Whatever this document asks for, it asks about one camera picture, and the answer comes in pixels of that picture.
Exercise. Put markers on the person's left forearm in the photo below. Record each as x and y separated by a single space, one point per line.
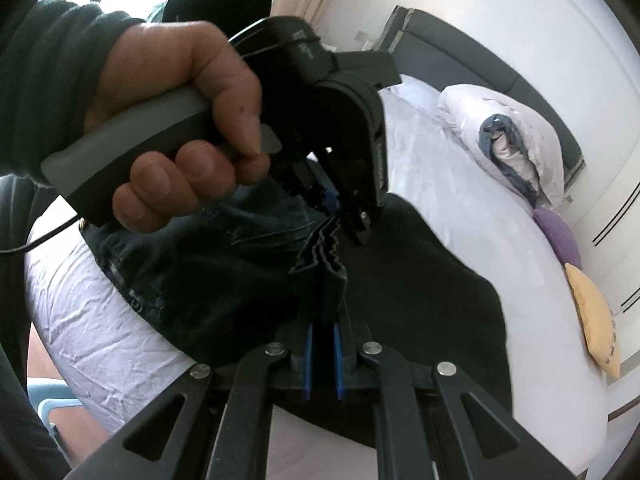
45 85

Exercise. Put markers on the grey bed headboard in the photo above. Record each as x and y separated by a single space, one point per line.
475 55

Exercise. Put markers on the folded white duvet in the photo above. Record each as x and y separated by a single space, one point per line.
520 135

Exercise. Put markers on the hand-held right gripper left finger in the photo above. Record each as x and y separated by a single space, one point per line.
250 410

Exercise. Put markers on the bed with white sheet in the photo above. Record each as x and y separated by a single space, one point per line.
525 285

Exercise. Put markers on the yellow pillow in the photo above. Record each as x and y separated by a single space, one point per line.
595 320

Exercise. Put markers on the white wardrobe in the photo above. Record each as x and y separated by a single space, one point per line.
610 185

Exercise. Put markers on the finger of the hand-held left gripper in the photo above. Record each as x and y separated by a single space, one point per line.
361 220
327 195

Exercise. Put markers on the purple pillow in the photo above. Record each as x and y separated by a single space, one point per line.
557 235

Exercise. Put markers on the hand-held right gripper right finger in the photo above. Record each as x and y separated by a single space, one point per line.
400 410

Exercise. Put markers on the light blue chair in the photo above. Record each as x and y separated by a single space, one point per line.
50 410

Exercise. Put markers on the white pillow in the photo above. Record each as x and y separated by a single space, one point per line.
407 92

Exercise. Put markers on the person's left hand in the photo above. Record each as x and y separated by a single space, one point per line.
165 60

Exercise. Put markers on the person's dark clothing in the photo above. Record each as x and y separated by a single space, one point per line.
20 335

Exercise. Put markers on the black denim pants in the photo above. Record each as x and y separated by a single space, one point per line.
425 310

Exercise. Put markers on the wall socket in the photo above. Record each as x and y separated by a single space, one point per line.
364 36

